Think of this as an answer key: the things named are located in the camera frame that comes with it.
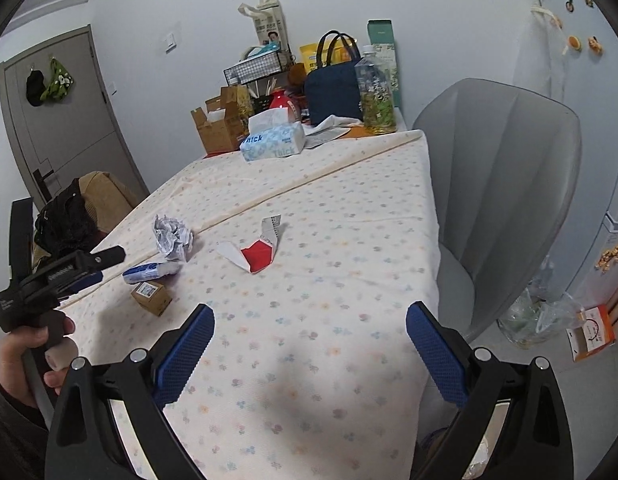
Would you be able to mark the clear plastic bag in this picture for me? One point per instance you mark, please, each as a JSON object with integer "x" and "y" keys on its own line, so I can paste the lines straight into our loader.
{"x": 534, "y": 310}

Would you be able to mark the yellow snack packet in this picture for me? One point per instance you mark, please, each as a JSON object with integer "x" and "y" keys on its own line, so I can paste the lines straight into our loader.
{"x": 309, "y": 55}

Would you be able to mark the orange mat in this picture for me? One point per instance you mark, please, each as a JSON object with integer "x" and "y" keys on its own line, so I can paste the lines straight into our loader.
{"x": 355, "y": 132}

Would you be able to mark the person's left forearm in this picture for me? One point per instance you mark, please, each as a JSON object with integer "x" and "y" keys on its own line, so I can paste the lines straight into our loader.
{"x": 14, "y": 430}

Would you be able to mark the clear plastic drink bottle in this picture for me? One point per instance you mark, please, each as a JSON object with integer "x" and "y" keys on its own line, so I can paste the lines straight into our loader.
{"x": 376, "y": 100}

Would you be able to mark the white hanging tote bag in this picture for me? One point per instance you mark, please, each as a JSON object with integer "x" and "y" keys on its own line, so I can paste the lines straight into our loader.
{"x": 539, "y": 60}

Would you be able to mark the blue white small packet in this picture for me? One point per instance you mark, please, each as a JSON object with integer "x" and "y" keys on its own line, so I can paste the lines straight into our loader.
{"x": 146, "y": 272}

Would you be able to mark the orange round fridge magnet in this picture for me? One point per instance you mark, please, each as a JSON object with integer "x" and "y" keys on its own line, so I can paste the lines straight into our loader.
{"x": 573, "y": 42}

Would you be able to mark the grey door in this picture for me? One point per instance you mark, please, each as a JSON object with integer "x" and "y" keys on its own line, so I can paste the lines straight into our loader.
{"x": 74, "y": 130}

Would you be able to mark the navy lunch bag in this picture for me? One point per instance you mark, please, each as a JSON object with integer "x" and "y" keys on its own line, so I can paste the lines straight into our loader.
{"x": 334, "y": 92}

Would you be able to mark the grey printed booklet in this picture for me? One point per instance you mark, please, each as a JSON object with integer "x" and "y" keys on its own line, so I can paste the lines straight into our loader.
{"x": 316, "y": 138}

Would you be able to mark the floral patterned blanket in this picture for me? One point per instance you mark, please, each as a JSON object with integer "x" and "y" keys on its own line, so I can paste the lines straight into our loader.
{"x": 299, "y": 285}

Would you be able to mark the printed paper ball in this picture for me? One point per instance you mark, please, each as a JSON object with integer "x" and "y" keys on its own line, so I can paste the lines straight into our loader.
{"x": 171, "y": 237}

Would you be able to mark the grey shell chair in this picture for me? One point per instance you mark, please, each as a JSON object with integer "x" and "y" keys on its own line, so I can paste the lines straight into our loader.
{"x": 489, "y": 185}

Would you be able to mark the person's left hand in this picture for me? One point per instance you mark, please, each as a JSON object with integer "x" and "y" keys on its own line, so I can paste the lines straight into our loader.
{"x": 59, "y": 355}

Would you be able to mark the green hanging hat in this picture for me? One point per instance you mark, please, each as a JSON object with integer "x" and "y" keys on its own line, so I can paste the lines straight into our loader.
{"x": 56, "y": 82}

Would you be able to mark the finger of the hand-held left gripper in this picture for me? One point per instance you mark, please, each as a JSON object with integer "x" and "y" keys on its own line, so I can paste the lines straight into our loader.
{"x": 81, "y": 280}
{"x": 96, "y": 258}

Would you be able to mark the blue white tissue box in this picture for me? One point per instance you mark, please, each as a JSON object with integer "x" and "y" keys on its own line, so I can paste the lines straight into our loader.
{"x": 274, "y": 145}

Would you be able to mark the yellow popcorn fridge magnet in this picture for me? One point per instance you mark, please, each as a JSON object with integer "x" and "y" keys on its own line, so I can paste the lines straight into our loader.
{"x": 611, "y": 255}

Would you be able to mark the brown bear fridge magnet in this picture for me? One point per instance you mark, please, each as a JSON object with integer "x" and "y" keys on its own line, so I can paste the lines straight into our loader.
{"x": 595, "y": 45}

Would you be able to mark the open brown cardboard box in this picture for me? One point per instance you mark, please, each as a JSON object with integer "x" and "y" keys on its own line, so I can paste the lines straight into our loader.
{"x": 219, "y": 132}

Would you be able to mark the white refrigerator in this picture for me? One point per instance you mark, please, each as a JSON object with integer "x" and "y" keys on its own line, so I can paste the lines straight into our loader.
{"x": 594, "y": 150}

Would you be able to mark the brown upholstered chair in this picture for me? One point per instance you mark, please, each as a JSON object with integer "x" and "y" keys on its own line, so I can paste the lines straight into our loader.
{"x": 111, "y": 195}

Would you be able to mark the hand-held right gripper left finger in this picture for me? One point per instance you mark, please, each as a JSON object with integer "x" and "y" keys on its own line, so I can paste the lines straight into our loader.
{"x": 184, "y": 357}

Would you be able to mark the black pen holder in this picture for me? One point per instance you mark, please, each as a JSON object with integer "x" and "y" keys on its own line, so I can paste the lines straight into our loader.
{"x": 261, "y": 105}

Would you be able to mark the brown plush toy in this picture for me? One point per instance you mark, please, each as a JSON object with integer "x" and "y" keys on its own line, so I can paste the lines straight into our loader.
{"x": 296, "y": 75}

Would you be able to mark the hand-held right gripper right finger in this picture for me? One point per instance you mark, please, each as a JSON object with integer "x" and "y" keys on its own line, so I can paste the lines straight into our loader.
{"x": 436, "y": 357}

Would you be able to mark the tall green box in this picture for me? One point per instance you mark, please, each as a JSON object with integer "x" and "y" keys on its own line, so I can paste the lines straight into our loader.
{"x": 381, "y": 32}

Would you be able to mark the orange white box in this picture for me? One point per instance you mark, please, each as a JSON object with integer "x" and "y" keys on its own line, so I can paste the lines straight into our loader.
{"x": 591, "y": 332}

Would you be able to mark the white crumpled cloth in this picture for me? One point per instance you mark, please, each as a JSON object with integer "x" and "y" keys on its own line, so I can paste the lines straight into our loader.
{"x": 336, "y": 121}

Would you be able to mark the red white torn carton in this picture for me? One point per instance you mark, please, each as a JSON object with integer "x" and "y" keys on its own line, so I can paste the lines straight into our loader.
{"x": 259, "y": 255}

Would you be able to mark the black hanging hat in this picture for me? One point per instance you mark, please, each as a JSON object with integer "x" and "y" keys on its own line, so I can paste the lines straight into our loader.
{"x": 35, "y": 87}

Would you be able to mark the small brown cardboard box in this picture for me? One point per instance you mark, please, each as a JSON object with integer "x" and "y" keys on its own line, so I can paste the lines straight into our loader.
{"x": 154, "y": 300}

